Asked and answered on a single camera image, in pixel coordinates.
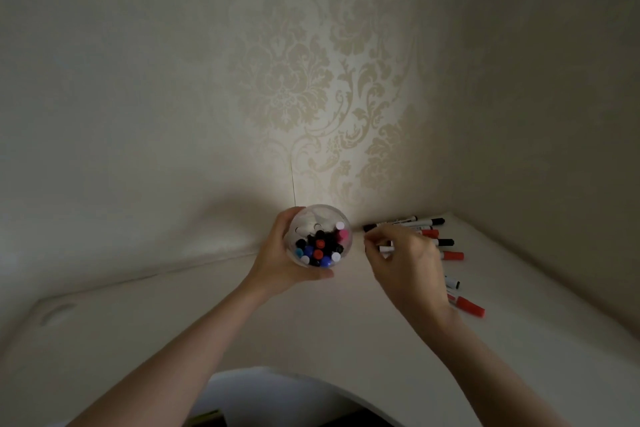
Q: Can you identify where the person's right hand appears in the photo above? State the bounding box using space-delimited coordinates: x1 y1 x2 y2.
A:
363 225 451 328

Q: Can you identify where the person's left hand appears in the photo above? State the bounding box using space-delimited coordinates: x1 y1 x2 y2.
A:
242 206 335 298

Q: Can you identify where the bundle of assorted markers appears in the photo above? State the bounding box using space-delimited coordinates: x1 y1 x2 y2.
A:
293 221 349 268

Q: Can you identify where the row of assorted markers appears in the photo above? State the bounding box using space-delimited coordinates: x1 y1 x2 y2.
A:
362 215 465 262

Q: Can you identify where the red cap white marker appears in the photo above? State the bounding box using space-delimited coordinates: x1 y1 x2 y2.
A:
447 294 487 319

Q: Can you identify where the clear plastic jar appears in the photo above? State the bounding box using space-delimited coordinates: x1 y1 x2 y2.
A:
283 205 354 270

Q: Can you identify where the person's left forearm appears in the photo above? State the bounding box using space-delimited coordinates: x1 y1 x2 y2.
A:
67 279 276 427

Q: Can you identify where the person's right forearm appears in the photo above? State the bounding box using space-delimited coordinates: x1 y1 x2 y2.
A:
417 306 571 427

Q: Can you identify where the person's pale shirt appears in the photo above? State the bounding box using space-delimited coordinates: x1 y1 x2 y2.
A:
187 366 361 427

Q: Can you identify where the white table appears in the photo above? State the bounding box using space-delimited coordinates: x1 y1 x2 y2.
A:
0 213 640 427

